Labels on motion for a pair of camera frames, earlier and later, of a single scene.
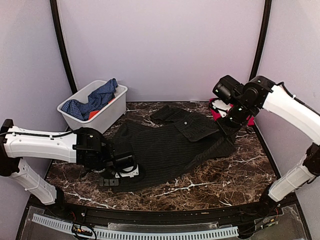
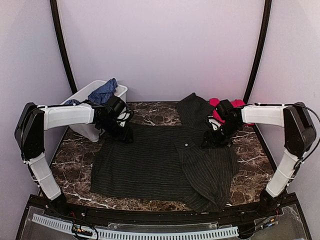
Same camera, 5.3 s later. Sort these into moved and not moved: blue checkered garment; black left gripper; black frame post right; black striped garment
Moved: black striped garment; black left gripper
Not moved: black frame post right; blue checkered garment
